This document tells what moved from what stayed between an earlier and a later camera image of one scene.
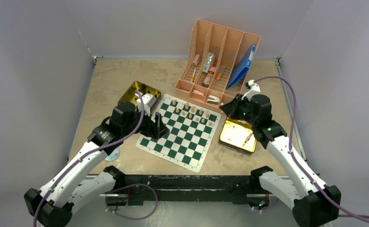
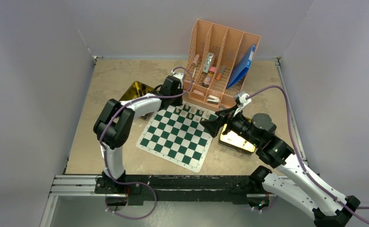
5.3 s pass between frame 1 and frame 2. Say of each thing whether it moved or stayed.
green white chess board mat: stayed
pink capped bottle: stayed
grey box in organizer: stayed
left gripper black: moved
